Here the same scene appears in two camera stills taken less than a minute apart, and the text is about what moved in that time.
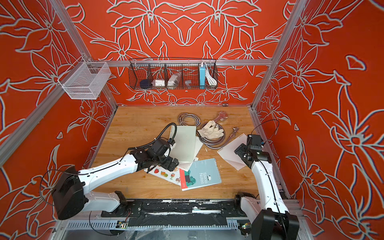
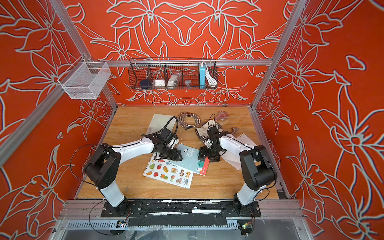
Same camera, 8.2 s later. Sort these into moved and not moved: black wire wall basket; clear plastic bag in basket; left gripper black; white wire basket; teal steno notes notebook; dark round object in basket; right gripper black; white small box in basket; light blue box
Moved: right gripper black; left gripper black; teal steno notes notebook
Not moved: light blue box; dark round object in basket; clear plastic bag in basket; black wire wall basket; white wire basket; white small box in basket
